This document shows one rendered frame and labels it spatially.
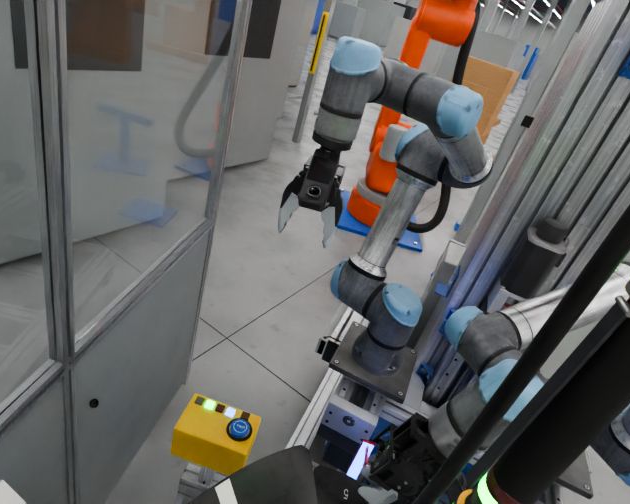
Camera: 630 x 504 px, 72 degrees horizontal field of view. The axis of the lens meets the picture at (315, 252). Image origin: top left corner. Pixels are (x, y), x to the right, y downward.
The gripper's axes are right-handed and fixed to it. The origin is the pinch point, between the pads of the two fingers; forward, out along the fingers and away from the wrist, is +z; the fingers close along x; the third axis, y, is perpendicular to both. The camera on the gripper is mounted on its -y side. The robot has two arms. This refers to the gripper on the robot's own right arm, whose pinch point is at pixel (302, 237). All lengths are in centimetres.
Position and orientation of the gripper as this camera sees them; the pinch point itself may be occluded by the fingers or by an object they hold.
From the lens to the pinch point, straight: 83.8
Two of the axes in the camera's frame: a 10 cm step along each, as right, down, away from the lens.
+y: 2.1, -4.6, 8.6
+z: -2.6, 8.2, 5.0
